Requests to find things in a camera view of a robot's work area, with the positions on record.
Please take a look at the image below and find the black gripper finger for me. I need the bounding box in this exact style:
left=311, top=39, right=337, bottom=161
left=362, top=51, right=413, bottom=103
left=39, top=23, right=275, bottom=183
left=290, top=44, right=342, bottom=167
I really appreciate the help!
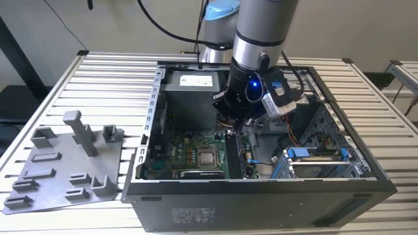
left=211, top=92, right=244, bottom=137

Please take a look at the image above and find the grey power supply unit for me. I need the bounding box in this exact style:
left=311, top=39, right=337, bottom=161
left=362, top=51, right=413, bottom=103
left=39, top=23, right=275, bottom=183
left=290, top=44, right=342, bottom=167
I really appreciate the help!
left=159, top=70, right=230, bottom=130

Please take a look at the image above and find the grey metal drive cage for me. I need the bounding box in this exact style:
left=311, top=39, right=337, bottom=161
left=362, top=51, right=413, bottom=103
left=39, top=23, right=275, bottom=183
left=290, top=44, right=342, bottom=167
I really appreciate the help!
left=254, top=66, right=313, bottom=135

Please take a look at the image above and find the green motherboard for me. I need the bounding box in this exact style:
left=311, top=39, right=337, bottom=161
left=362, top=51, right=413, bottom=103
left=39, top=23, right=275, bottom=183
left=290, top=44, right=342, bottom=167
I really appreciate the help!
left=146, top=131, right=260, bottom=181

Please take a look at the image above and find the silver CPU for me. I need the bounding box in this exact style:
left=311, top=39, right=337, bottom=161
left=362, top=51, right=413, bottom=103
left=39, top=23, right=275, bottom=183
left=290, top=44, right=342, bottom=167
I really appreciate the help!
left=196, top=151, right=219, bottom=169

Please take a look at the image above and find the blue disk carrier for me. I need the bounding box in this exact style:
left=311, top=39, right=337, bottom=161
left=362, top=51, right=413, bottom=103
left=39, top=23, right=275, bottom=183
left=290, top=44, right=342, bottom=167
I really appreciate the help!
left=285, top=147, right=350, bottom=179

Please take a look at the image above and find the black graphics card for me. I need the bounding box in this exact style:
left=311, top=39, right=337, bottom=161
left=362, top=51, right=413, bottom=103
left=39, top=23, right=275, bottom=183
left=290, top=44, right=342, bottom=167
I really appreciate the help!
left=179, top=170, right=227, bottom=181

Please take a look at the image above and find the black box beyond table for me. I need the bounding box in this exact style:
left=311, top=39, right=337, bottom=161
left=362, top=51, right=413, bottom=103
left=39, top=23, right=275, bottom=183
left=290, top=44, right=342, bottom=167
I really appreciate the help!
left=361, top=71, right=394, bottom=92

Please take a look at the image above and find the black open PC case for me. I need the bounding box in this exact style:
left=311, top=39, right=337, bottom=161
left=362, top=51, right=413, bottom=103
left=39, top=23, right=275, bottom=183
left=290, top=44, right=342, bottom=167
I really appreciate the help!
left=120, top=60, right=398, bottom=233

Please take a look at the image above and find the grey disk bay cage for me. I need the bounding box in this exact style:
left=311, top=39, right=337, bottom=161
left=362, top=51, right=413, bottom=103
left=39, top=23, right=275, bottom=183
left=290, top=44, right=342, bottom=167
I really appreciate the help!
left=272, top=146, right=371, bottom=180

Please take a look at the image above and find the neighbouring metal slat table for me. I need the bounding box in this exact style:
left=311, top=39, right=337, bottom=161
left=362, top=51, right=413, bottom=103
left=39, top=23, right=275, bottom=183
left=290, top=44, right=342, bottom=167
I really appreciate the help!
left=381, top=60, right=418, bottom=116

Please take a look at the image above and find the grey plastic parts rack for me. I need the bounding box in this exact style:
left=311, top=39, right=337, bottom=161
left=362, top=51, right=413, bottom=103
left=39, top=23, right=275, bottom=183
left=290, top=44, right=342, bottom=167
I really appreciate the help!
left=0, top=110, right=127, bottom=215

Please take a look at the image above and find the white wire bundle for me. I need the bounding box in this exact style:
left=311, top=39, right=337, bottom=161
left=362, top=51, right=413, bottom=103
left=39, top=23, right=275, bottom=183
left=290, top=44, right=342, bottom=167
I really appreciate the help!
left=215, top=117, right=236, bottom=128

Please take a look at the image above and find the white silver wrist camera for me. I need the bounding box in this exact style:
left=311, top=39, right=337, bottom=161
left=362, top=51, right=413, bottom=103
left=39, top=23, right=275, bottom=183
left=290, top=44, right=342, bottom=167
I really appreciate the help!
left=260, top=92, right=299, bottom=118

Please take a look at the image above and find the orange wire bundle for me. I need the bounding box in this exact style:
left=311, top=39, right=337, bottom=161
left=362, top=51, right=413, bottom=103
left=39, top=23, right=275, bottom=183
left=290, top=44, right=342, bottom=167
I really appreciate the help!
left=283, top=114, right=299, bottom=147

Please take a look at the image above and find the black CPU socket frame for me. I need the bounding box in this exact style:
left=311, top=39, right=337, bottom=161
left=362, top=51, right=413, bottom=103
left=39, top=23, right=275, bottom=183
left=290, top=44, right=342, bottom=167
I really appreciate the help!
left=195, top=146, right=220, bottom=170

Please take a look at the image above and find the blue connector with black wire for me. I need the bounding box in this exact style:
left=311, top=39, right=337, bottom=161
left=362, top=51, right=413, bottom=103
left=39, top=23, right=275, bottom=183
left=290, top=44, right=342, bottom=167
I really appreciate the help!
left=247, top=158, right=282, bottom=167

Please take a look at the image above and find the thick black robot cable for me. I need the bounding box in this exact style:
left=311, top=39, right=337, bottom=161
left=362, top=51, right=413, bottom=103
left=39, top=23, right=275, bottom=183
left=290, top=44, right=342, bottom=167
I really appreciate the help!
left=136, top=0, right=234, bottom=49

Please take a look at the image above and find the thin black wall wire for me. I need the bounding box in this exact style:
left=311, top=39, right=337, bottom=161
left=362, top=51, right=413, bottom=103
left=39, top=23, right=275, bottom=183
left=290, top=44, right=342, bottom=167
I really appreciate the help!
left=43, top=0, right=88, bottom=51

